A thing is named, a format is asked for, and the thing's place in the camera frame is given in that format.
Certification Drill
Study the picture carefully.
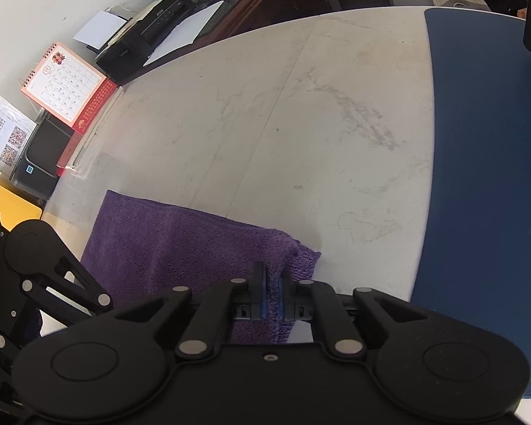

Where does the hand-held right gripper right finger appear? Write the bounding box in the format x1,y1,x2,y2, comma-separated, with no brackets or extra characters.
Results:
278,270,429,359

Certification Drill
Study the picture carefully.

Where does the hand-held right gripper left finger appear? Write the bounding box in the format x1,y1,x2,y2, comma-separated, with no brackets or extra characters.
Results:
115,261,270,359

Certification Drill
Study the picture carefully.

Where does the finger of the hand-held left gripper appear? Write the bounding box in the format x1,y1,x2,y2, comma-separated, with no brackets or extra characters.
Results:
19,254,114,326

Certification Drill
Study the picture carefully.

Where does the purple towel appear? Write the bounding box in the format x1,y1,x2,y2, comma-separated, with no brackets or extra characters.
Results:
80,189,321,346

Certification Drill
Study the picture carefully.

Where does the yellow board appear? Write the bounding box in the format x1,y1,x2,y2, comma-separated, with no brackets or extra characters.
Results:
0,181,45,231

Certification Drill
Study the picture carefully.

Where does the black box with blue sticker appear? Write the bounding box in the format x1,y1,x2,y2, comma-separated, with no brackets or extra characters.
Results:
9,113,73,200

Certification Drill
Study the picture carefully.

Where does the red cover book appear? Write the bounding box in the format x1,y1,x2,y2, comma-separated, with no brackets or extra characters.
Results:
55,89,124,178

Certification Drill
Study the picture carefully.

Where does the white paper with square codes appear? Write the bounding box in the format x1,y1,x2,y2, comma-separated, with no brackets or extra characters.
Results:
0,93,38,171

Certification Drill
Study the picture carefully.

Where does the red and white desk calendar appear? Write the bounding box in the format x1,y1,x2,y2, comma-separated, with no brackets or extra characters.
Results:
21,42,115,134

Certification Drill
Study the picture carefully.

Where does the white paper in printer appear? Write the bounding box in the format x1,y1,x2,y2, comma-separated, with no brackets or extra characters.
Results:
74,11,129,51

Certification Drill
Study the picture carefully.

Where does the blue table mat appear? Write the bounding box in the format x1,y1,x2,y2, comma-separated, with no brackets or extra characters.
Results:
407,6,531,401

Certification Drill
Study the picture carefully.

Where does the black printer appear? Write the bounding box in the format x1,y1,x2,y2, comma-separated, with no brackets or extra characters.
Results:
95,0,195,87

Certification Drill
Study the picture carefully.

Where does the white paper sheet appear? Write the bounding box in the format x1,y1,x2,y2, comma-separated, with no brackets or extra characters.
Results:
143,0,225,67

